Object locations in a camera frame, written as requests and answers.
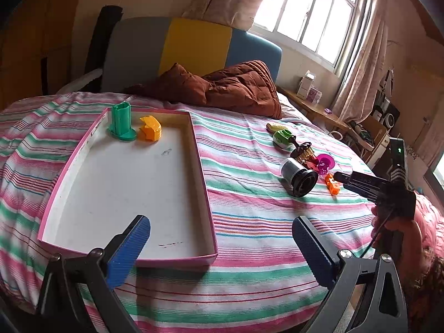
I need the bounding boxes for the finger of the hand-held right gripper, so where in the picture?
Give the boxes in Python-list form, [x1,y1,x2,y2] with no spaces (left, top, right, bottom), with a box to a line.
[334,171,382,185]
[342,182,381,202]

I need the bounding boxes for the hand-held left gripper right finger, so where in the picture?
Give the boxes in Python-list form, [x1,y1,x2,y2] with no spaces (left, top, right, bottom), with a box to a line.
[292,216,409,333]

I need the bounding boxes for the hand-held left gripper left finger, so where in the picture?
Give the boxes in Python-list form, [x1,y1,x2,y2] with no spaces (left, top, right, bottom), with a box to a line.
[36,215,151,333]

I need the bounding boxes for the orange plastic toy piece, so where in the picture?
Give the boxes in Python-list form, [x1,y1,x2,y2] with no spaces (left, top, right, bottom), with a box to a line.
[325,173,342,195]

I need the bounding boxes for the brown plastic toy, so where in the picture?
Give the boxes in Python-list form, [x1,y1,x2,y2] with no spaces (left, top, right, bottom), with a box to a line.
[289,138,316,163]

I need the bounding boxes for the pink-edged white box tray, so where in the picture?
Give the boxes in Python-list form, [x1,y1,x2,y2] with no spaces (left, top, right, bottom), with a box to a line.
[37,107,219,268]

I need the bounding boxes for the person's right forearm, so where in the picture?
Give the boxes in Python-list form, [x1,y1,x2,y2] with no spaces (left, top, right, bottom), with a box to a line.
[413,191,444,323]

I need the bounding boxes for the person's right hand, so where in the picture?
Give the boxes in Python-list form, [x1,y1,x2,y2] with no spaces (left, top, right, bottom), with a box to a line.
[370,206,425,287]

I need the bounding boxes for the magenta plastic toy cup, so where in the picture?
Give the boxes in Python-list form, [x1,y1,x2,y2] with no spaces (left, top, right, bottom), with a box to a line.
[316,153,336,177]

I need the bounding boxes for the cardboard box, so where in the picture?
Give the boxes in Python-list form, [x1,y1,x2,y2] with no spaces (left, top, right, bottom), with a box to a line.
[350,114,390,155]

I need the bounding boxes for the silver black canister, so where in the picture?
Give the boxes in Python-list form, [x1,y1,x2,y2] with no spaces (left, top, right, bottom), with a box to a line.
[279,157,319,198]

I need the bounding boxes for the round white appliance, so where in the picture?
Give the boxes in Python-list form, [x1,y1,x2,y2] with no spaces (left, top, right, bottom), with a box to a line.
[381,103,400,130]

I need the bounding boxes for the striped bed sheet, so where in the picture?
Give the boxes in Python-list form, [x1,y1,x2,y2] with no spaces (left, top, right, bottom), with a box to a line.
[0,91,413,333]

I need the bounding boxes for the wooden desk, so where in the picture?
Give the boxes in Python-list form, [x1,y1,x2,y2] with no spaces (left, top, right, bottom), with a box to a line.
[277,86,348,136]

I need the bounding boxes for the green white plastic device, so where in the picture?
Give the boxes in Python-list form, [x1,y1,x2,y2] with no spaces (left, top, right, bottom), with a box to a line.
[272,129,296,151]

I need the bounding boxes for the white carton box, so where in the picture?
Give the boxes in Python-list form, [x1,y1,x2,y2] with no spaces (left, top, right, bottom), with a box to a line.
[296,71,316,100]

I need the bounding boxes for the yellow plastic toy piece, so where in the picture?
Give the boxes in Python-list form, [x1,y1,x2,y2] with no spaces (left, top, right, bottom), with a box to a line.
[138,115,163,142]

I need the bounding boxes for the green plastic toy cylinder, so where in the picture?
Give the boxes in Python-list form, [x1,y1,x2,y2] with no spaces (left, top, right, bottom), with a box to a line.
[108,101,137,142]

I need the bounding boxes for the brown quilt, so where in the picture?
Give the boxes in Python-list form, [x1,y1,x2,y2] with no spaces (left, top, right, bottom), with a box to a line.
[123,60,283,120]

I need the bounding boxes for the window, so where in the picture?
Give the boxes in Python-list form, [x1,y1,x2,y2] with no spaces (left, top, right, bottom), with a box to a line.
[253,0,359,74]

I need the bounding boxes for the black chair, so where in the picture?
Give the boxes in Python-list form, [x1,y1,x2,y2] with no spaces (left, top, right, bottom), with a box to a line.
[85,5,123,92]

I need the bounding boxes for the grey yellow blue headboard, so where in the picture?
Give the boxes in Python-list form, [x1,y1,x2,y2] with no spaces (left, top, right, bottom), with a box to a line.
[100,17,282,92]

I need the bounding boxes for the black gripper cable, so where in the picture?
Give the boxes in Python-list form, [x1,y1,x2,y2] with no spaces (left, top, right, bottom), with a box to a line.
[361,211,393,259]

